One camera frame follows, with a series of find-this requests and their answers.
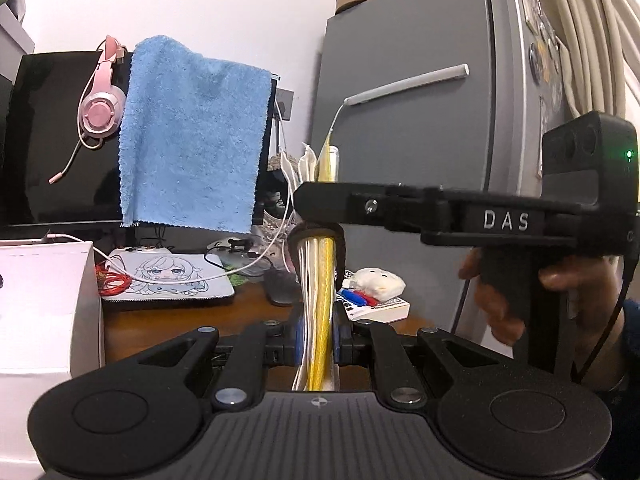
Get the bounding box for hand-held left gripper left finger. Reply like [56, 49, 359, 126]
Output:
[135, 305, 305, 409]

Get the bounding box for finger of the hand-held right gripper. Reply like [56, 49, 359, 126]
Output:
[292, 180, 427, 234]

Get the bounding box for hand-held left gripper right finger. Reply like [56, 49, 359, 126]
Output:
[331, 305, 506, 408]

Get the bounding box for white and yellow shopping bag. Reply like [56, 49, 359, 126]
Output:
[287, 142, 351, 393]

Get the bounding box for dark elastic band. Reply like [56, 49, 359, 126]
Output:
[287, 222, 347, 286]

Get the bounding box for person's right forearm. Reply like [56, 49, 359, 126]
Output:
[575, 300, 640, 480]

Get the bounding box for person's right hand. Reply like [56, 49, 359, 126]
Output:
[459, 247, 623, 386]

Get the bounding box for black and white box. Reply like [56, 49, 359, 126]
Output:
[336, 287, 411, 324]

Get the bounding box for white plush toy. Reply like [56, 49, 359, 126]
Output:
[352, 266, 406, 302]

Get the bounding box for cartoon print mouse pad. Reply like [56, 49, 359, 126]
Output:
[100, 247, 236, 306]

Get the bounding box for grey refrigerator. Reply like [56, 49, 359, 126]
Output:
[304, 0, 576, 376]

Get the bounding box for group of refrigerator magnets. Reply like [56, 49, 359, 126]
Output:
[515, 0, 573, 181]

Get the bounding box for blue fluffy towel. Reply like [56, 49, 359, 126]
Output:
[117, 35, 273, 235]

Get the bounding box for beige curtain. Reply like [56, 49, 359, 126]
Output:
[510, 0, 640, 116]

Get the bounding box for white cardboard box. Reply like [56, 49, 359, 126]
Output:
[0, 240, 106, 480]

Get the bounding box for pink headset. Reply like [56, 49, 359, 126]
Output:
[49, 35, 128, 184]

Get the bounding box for black computer monitor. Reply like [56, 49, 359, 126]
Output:
[0, 50, 281, 228]

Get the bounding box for woven rope basket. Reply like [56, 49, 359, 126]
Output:
[252, 154, 301, 246]

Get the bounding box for white cable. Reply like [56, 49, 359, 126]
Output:
[45, 100, 348, 281]

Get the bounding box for black cable with clip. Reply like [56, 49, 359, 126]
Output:
[207, 237, 253, 261]

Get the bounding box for wall socket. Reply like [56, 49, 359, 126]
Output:
[275, 87, 295, 122]

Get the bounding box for white refrigerator handle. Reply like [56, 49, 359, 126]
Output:
[344, 64, 470, 107]

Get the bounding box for red cable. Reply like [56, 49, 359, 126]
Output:
[95, 260, 133, 297]

